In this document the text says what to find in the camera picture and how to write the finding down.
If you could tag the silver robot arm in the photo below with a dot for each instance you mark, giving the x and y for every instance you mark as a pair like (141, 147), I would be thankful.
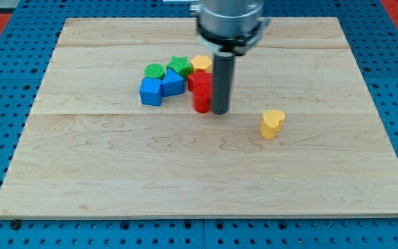
(229, 29)

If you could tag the blue triangle block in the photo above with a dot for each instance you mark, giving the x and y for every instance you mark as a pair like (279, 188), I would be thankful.
(172, 84)

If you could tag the blue cube block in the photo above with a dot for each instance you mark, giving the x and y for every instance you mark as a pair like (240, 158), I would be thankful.
(151, 91)

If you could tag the green cylinder block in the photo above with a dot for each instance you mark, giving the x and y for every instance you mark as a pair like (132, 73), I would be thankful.
(154, 71)

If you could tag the green star block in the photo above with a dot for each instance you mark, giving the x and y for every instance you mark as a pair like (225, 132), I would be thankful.
(180, 65)

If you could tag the red cylinder block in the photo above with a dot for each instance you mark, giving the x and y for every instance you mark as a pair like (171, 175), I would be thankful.
(202, 98)

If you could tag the yellow heart block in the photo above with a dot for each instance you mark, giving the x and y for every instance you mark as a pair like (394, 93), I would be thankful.
(271, 122)

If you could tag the wooden board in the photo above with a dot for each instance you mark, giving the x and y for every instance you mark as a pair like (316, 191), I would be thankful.
(91, 150)

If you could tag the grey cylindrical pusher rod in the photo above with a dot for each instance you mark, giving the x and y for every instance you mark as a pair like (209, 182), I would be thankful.
(223, 71)

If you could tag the yellow hexagon block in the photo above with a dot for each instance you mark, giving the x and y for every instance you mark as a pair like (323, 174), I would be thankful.
(201, 63)

